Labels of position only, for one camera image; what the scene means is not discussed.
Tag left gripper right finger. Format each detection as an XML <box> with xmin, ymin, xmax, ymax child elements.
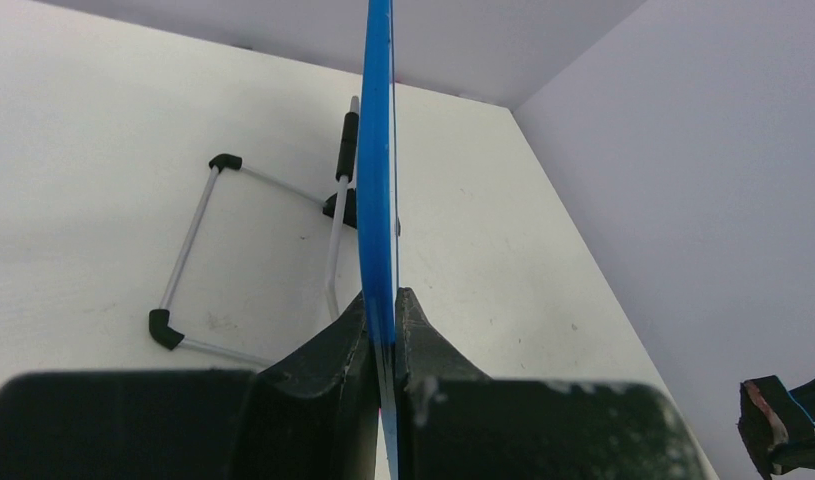
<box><xmin>394</xmin><ymin>288</ymin><xmax>705</xmax><ymax>479</ymax></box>

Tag wire easel stand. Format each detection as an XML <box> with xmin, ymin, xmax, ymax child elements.
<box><xmin>148</xmin><ymin>97</ymin><xmax>360</xmax><ymax>369</ymax></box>

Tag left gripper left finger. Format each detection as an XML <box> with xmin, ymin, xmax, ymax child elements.
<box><xmin>0</xmin><ymin>297</ymin><xmax>378</xmax><ymax>479</ymax></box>

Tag blue framed whiteboard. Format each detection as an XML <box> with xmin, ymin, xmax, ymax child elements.
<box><xmin>356</xmin><ymin>1</ymin><xmax>399</xmax><ymax>479</ymax></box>

